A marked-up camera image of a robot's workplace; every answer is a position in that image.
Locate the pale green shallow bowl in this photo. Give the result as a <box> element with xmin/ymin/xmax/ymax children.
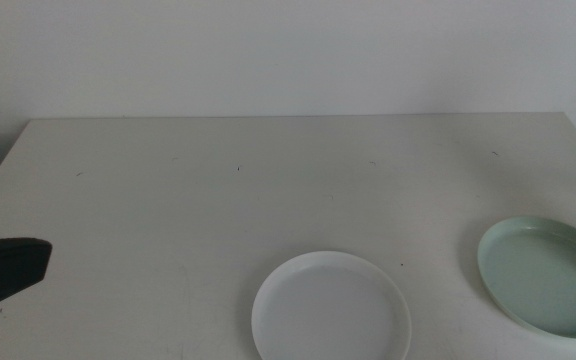
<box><xmin>476</xmin><ymin>215</ymin><xmax>576</xmax><ymax>342</ymax></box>

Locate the white shallow bowl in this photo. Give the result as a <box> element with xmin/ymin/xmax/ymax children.
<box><xmin>250</xmin><ymin>250</ymin><xmax>413</xmax><ymax>360</ymax></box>

